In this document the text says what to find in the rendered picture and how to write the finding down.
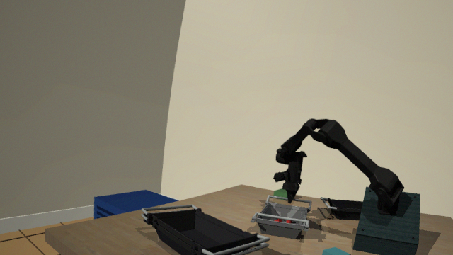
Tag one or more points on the green rectangular block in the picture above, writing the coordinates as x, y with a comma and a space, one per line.
281, 193

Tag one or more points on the teal cube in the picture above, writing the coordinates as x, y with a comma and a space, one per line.
334, 251

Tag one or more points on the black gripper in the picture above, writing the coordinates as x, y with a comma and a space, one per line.
292, 186

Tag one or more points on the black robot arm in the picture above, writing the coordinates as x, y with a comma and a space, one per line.
384, 182

